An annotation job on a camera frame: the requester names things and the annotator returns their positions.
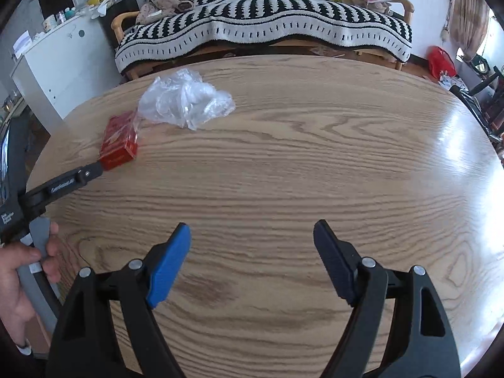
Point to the wooden sofa frame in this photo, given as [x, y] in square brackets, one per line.
[122, 19]

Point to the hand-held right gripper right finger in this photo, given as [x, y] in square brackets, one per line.
[334, 264]

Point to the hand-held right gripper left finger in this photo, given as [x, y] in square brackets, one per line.
[169, 267]

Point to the red plastic bag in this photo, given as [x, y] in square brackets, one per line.
[441, 61]

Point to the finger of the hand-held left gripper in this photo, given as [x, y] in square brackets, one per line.
[63, 185]

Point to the round wooden table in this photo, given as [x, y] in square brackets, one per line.
[275, 165]

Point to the clear crumpled plastic bag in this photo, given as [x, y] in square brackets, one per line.
[185, 100]

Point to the beige plush toy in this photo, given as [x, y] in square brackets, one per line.
[165, 4]

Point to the black wooden chair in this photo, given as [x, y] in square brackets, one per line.
[480, 102]

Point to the person's left hand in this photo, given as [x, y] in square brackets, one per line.
[12, 283]

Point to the white cabinet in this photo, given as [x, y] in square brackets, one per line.
[63, 67]

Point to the beige curtain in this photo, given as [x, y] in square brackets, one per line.
[468, 15]

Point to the red box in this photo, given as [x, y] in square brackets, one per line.
[118, 145]

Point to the black white striped sofa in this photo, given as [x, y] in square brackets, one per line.
[275, 15]

